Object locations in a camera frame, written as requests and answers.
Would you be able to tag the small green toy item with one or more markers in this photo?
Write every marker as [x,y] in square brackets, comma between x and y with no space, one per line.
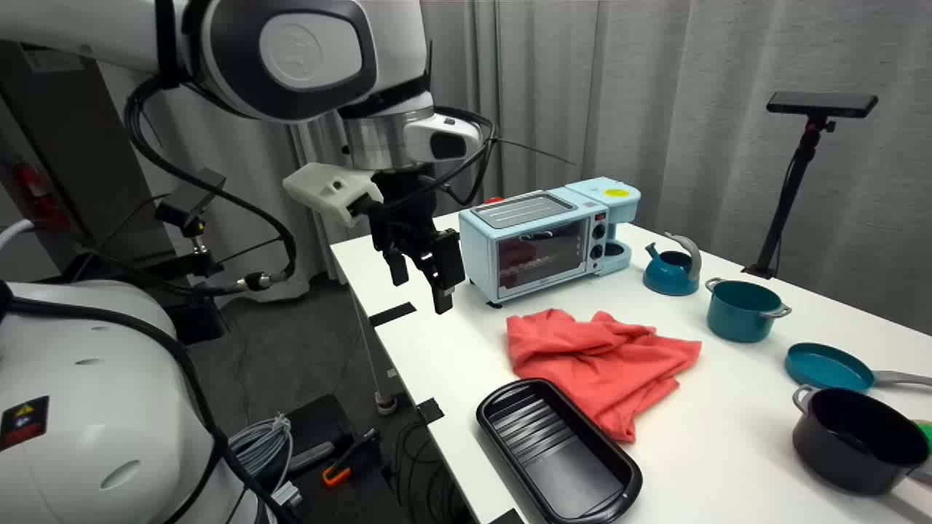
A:
[924,432]

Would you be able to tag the black ridged grill tray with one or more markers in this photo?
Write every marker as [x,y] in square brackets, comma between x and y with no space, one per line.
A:
[559,451]

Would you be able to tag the teal toy frying pan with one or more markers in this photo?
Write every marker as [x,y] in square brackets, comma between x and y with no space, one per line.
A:
[825,367]

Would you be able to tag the teal toy pot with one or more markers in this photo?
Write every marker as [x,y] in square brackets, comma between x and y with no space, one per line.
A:
[745,309]

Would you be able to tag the red cloth towel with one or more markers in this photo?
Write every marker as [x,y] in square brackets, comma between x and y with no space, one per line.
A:
[601,365]

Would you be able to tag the light blue toaster oven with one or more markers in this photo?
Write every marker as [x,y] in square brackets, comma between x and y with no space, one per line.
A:
[543,243]

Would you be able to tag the black tape strip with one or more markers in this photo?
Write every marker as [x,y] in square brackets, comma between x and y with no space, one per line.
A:
[391,312]
[433,409]

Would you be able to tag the teal toy kettle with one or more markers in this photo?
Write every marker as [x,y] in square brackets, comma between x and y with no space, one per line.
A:
[672,271]

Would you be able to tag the black metal equipment stand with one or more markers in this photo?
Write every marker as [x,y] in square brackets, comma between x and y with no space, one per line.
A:
[88,146]

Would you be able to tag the black toy pot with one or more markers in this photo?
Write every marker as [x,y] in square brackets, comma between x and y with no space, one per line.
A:
[856,437]

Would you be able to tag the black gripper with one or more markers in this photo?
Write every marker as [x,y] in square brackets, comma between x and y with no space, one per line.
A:
[410,208]

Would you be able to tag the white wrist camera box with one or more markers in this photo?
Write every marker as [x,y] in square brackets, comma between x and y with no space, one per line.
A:
[323,183]

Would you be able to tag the black camera tripod stand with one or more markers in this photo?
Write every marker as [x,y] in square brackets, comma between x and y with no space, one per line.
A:
[796,175]

